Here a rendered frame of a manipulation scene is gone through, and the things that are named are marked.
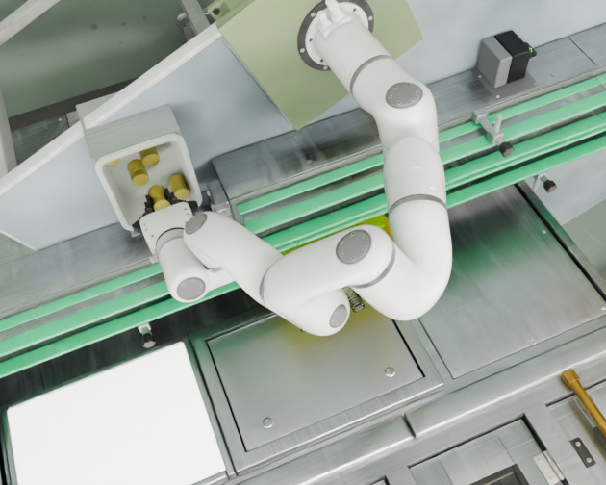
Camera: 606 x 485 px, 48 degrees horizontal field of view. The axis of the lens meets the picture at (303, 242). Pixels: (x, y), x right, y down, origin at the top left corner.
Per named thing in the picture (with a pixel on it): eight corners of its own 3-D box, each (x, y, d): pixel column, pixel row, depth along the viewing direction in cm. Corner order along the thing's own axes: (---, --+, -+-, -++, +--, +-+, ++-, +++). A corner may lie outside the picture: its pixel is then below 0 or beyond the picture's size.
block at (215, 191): (211, 211, 151) (220, 234, 147) (203, 183, 143) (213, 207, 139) (226, 205, 151) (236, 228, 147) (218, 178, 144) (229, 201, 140)
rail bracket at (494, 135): (467, 119, 151) (499, 160, 143) (471, 94, 145) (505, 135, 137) (483, 114, 151) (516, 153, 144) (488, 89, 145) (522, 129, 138)
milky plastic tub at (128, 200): (116, 205, 147) (126, 235, 142) (82, 132, 128) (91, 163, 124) (193, 178, 150) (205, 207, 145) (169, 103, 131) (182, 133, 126)
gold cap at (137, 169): (124, 162, 136) (130, 177, 134) (141, 156, 137) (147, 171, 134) (129, 173, 139) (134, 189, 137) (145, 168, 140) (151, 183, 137)
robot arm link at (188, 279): (235, 240, 113) (263, 271, 119) (218, 206, 121) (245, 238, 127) (161, 291, 114) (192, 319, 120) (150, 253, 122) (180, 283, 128)
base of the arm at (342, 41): (287, 16, 119) (324, 64, 110) (347, -26, 118) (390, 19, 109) (319, 74, 131) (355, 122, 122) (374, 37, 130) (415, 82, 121)
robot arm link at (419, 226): (425, 177, 92) (436, 266, 84) (463, 227, 102) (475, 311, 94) (338, 210, 99) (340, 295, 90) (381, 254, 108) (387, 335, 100)
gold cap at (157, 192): (145, 188, 138) (151, 203, 136) (162, 182, 139) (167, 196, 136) (150, 198, 141) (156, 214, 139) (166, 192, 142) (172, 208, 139)
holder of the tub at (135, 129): (124, 217, 151) (132, 243, 147) (83, 131, 129) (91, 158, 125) (197, 192, 154) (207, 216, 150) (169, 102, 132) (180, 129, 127)
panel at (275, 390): (4, 411, 149) (27, 567, 131) (-2, 406, 147) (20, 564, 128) (375, 268, 164) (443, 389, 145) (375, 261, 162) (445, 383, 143)
